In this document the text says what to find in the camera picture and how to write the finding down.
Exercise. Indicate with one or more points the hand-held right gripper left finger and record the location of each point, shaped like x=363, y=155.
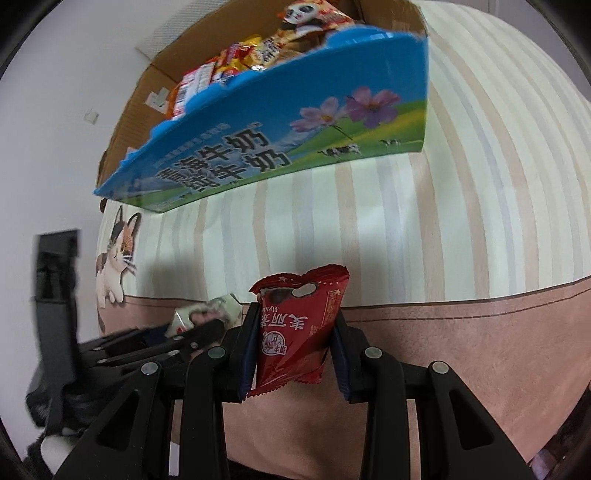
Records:
x=247, y=364

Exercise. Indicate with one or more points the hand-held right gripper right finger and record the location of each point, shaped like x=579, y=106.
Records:
x=344, y=369

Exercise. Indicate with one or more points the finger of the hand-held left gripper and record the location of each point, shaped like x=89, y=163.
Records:
x=138, y=360
x=152, y=337

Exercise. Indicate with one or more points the dark red snack packet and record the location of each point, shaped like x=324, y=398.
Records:
x=295, y=341

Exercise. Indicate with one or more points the white green snack packet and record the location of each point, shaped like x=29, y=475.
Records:
x=217, y=307

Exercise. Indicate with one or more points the cardboard box with blue front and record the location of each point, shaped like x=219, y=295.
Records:
x=277, y=138

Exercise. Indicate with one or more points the orange red snack packet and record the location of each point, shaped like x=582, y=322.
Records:
x=307, y=21

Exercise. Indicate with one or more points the printed cat blanket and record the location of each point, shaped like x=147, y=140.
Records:
x=415, y=230

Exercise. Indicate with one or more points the red yellow snack bag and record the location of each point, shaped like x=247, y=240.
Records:
x=270, y=50

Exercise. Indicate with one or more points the white wall socket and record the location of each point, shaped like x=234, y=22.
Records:
x=92, y=115

